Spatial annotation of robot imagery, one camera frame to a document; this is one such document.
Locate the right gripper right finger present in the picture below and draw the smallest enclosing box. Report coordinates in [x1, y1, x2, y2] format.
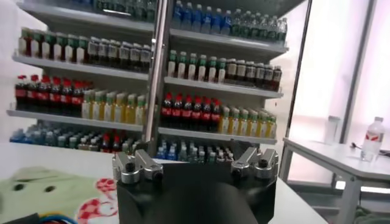
[230, 147, 280, 181]

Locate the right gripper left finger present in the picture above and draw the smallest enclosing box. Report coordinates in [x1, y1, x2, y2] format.
[112, 149, 165, 185]

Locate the light green T-shirt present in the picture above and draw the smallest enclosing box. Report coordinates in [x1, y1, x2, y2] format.
[0, 166, 119, 224]

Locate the yellow tea bottle green cap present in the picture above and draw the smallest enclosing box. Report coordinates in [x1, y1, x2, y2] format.
[248, 110, 258, 138]
[115, 92, 127, 124]
[104, 91, 116, 122]
[126, 93, 137, 124]
[219, 106, 230, 135]
[229, 107, 239, 136]
[257, 111, 268, 138]
[136, 94, 148, 126]
[266, 113, 277, 139]
[81, 89, 94, 120]
[238, 108, 249, 136]
[93, 90, 105, 121]

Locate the white table with metal legs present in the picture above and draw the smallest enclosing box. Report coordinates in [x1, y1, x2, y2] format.
[278, 136, 390, 224]

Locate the translucent white tumbler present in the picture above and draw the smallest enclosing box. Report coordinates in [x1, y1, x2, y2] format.
[324, 115, 341, 144]

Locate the dark bottle navy white label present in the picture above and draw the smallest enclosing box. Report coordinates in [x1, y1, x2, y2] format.
[118, 40, 130, 70]
[97, 37, 109, 68]
[255, 62, 265, 89]
[140, 44, 152, 73]
[264, 63, 274, 90]
[129, 42, 141, 71]
[108, 38, 119, 69]
[272, 65, 283, 91]
[87, 36, 99, 66]

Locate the black beverage display shelf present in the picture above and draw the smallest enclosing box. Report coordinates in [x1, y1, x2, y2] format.
[5, 0, 168, 156]
[143, 0, 311, 159]

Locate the dark bottle beige label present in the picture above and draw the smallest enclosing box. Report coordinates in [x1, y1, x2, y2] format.
[236, 59, 246, 86]
[225, 58, 237, 85]
[245, 60, 256, 88]

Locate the dark tea bottle green cap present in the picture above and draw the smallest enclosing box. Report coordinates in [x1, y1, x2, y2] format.
[208, 55, 218, 83]
[18, 27, 30, 59]
[177, 51, 188, 79]
[217, 57, 227, 84]
[187, 52, 199, 80]
[64, 33, 77, 63]
[76, 35, 89, 64]
[168, 50, 179, 79]
[53, 32, 65, 62]
[197, 54, 209, 82]
[29, 29, 42, 60]
[41, 30, 54, 61]

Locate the clear water bottle red label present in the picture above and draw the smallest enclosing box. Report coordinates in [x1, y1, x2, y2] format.
[361, 117, 386, 163]

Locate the clear water bottle green label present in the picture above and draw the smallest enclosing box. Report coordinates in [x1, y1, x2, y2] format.
[268, 15, 278, 42]
[250, 12, 260, 40]
[241, 11, 251, 39]
[259, 14, 269, 41]
[277, 16, 288, 43]
[232, 11, 242, 38]

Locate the blue water bottle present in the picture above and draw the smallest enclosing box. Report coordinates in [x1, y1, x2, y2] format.
[211, 7, 222, 35]
[172, 0, 184, 30]
[183, 1, 194, 32]
[221, 9, 233, 37]
[193, 2, 203, 33]
[202, 5, 213, 34]

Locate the grey window post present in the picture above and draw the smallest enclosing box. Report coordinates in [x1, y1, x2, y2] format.
[338, 0, 377, 144]

